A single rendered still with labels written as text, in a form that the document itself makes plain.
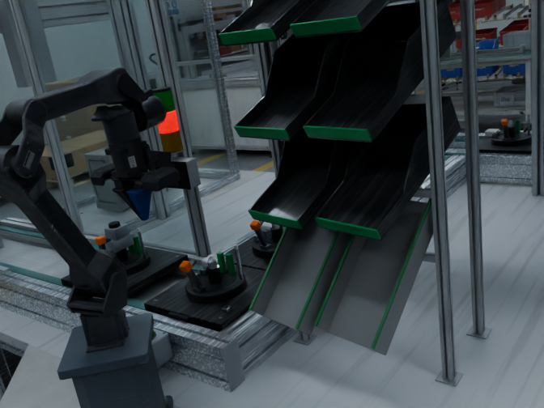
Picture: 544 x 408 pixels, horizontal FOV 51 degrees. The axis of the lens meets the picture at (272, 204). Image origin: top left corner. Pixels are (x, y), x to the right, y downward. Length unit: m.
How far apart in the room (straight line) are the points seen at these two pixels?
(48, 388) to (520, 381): 0.95
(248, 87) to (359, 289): 5.59
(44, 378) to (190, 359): 0.36
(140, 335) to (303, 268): 0.33
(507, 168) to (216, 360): 1.36
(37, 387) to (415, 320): 0.84
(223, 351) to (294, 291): 0.18
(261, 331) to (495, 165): 1.24
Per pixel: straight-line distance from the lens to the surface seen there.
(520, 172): 2.17
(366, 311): 1.05
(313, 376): 1.20
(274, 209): 1.08
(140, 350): 1.00
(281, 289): 1.15
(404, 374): 1.18
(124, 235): 1.55
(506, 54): 6.26
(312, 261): 1.13
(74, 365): 1.02
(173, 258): 1.57
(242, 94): 6.63
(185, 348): 1.23
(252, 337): 1.21
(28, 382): 1.44
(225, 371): 1.17
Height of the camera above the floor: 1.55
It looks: 18 degrees down
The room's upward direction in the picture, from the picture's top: 9 degrees counter-clockwise
